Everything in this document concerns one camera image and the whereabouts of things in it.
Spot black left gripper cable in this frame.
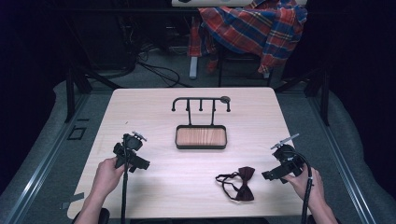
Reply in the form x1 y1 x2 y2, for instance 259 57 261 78
120 133 131 224

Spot person's right hand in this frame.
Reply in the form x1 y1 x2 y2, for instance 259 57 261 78
282 164 326 206

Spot person's left hand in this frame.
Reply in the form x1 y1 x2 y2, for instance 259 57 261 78
91 157 126 203

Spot red blue plaid shirt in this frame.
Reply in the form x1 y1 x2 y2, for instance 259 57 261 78
188 0 309 75

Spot black hook rack with wooden tray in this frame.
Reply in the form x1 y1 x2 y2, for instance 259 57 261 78
171 95 232 150

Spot black metal stand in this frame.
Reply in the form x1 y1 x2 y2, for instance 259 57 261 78
274 67 332 127
63 60 123 124

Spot white table leg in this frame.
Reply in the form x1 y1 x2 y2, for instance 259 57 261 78
189 55 199 80

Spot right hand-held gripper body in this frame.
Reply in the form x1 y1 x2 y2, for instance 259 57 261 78
270 133 305 179

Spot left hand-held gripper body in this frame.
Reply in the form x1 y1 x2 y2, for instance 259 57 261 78
112 131 148 170

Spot black floor cables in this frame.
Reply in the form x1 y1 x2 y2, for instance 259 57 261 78
135 43 192 89

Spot grey tape strip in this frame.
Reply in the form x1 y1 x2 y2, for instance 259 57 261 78
60 191 86 211

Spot aluminium floor rail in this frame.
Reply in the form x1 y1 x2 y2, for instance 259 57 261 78
306 92 377 224
3 92 92 224

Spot dark red bow tie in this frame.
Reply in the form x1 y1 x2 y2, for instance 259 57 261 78
215 166 257 203

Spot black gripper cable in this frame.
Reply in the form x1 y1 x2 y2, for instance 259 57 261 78
120 133 131 224
289 151 314 224

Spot black chair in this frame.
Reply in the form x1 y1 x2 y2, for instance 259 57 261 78
217 46 273 88

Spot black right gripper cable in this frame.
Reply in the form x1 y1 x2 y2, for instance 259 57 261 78
289 151 314 224

